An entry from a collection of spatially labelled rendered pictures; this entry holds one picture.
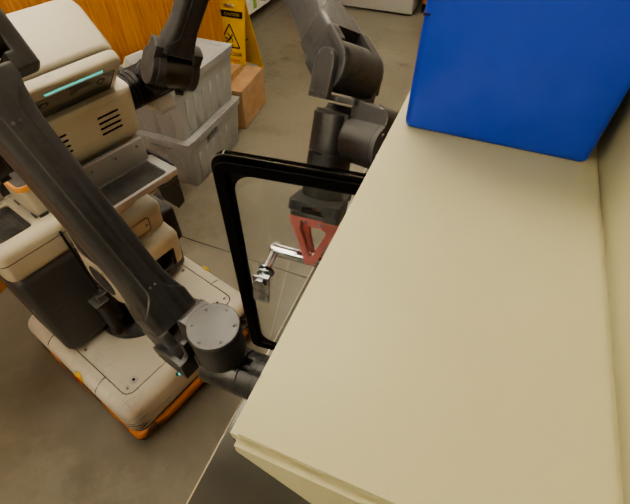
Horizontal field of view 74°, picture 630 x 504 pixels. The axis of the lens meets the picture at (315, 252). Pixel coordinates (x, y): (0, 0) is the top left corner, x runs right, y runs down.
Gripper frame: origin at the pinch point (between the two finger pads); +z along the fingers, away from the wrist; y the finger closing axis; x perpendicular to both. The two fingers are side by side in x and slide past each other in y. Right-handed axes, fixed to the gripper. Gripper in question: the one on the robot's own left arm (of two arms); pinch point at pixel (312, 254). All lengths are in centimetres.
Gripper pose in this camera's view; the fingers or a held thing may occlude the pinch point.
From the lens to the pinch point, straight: 59.4
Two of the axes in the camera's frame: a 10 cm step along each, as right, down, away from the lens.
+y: 2.5, -3.4, 9.1
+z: -1.6, 9.1, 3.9
